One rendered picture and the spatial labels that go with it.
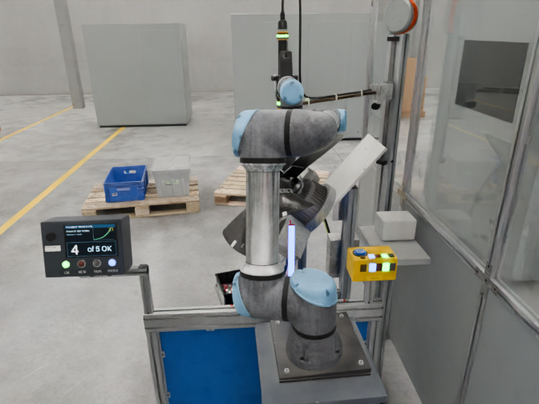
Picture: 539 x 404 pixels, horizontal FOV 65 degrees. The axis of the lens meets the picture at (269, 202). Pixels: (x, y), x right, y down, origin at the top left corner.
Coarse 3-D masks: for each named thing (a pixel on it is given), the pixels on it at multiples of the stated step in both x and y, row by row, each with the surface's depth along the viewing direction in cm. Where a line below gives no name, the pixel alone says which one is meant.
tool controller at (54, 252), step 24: (72, 216) 146; (96, 216) 144; (120, 216) 143; (48, 240) 137; (72, 240) 138; (96, 240) 139; (120, 240) 139; (48, 264) 139; (72, 264) 139; (120, 264) 140
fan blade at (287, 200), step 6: (282, 192) 178; (288, 192) 178; (282, 198) 171; (288, 198) 171; (294, 198) 170; (300, 198) 170; (282, 204) 165; (288, 204) 164; (294, 204) 163; (300, 204) 162; (306, 204) 160; (312, 204) 158; (282, 210) 161; (288, 210) 160; (294, 210) 158; (300, 210) 156; (282, 216) 157
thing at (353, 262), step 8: (352, 248) 156; (368, 248) 156; (376, 248) 156; (384, 248) 156; (352, 256) 151; (368, 256) 151; (352, 264) 150; (360, 264) 149; (368, 264) 149; (352, 272) 151; (360, 272) 150; (368, 272) 150; (376, 272) 151; (384, 272) 151; (392, 272) 151; (352, 280) 152; (360, 280) 151; (368, 280) 152; (376, 280) 152; (384, 280) 152
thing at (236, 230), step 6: (240, 216) 192; (234, 222) 193; (240, 222) 191; (228, 228) 194; (234, 228) 191; (240, 228) 189; (228, 234) 192; (234, 234) 190; (240, 234) 188; (228, 240) 191; (240, 240) 187; (234, 246) 187; (240, 252) 184
